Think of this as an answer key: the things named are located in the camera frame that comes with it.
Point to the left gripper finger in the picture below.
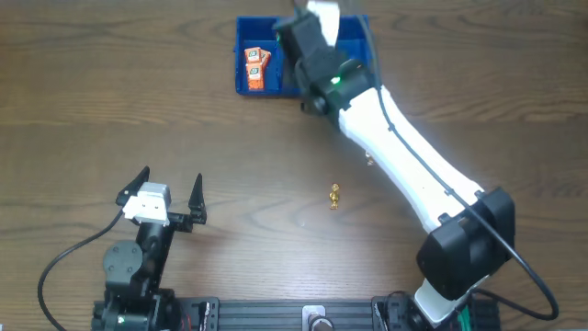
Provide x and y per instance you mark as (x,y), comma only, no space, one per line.
(198,200)
(136,185)

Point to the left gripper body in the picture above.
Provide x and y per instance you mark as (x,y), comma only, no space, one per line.
(181,220)

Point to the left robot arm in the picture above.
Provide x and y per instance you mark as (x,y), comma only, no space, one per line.
(138,262)

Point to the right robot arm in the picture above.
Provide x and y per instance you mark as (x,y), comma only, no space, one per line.
(404,161)

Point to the orange candy box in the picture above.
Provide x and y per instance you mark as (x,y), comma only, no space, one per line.
(255,77)
(266,57)
(253,54)

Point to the gold wrapped candy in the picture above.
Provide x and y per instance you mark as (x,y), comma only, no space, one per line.
(334,196)
(369,160)

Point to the blue tray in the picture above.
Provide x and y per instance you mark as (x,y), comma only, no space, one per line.
(257,33)

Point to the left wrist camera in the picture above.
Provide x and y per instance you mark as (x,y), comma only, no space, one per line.
(148,204)

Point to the mounting rail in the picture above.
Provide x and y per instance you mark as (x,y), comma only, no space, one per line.
(266,315)

